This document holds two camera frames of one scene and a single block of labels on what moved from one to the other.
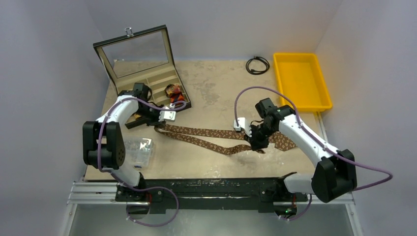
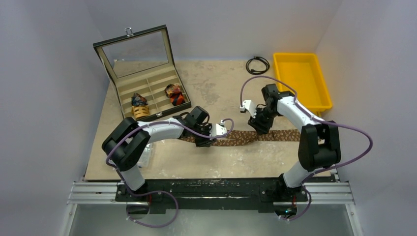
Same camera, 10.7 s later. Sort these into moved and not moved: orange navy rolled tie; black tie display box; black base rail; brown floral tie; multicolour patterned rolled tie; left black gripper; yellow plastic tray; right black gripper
Moved: right black gripper; brown floral tie; left black gripper
Not moved: yellow plastic tray; black base rail; black tie display box; multicolour patterned rolled tie; orange navy rolled tie
